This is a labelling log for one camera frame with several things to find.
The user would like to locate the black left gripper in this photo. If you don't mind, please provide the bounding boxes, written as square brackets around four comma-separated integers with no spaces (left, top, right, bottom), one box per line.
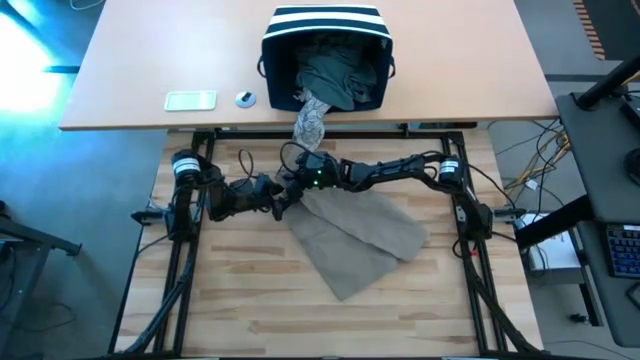
[234,173,289,211]

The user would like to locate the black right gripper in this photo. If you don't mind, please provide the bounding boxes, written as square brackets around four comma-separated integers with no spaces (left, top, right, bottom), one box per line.
[272,151,347,222]

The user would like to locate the white leaf-print cloth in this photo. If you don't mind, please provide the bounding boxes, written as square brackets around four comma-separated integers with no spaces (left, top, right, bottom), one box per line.
[292,88,332,154]

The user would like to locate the khaki shorts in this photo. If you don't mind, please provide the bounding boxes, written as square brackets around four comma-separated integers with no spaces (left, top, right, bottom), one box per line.
[277,172,430,302]

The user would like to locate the teal green shorts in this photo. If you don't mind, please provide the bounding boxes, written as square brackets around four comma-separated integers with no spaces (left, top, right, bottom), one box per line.
[294,34,379,111]

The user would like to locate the navy white striped fabric bin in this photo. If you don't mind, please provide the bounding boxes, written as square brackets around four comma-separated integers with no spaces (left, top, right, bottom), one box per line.
[257,4,396,112]

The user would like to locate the light wooden office desk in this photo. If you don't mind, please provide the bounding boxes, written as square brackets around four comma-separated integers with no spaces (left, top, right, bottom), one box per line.
[58,0,559,132]

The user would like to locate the grey metal side table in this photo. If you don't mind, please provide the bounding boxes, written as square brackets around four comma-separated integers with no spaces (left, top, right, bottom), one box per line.
[0,199,82,360]

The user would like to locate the white box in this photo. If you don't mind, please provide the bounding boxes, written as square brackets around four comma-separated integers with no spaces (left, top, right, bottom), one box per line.
[519,214,584,274]

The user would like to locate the dark grey side desk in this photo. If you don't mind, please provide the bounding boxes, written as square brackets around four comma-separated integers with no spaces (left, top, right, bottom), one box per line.
[555,92,640,349]

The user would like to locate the black monitor pole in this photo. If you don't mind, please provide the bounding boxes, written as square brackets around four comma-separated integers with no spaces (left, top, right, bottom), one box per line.
[574,57,640,111]

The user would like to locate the black backlit keyboard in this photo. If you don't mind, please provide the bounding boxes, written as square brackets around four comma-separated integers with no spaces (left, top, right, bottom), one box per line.
[605,224,640,279]

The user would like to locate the dark rug with orange edge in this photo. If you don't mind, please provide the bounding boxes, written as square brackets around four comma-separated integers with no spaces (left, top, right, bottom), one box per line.
[573,0,640,61]

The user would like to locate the black aluminium table frame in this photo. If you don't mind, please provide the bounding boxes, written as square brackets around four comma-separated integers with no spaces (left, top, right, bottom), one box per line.
[107,128,551,360]

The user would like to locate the yellow and black cable bundle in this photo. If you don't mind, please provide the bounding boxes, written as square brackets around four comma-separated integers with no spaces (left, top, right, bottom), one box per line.
[502,119,571,199]

